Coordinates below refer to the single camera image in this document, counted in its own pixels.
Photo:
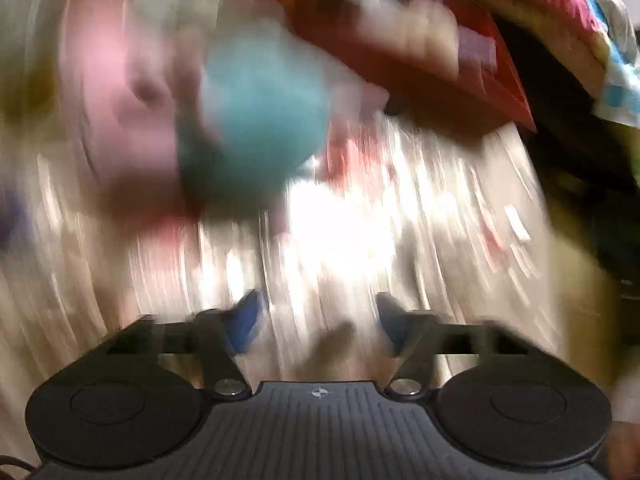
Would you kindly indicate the colourful floral quilt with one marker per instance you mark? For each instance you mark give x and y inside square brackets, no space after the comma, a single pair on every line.
[575,15]

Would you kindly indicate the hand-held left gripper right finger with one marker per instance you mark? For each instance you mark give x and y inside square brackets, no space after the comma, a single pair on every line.
[395,322]

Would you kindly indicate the pink pig plush toy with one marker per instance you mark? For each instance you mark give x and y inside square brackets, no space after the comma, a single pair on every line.
[250,110]

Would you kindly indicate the red cardboard box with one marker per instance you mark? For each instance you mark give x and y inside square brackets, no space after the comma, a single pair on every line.
[465,90]

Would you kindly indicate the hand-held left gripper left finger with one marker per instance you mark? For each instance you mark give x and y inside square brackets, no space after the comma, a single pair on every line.
[245,320]

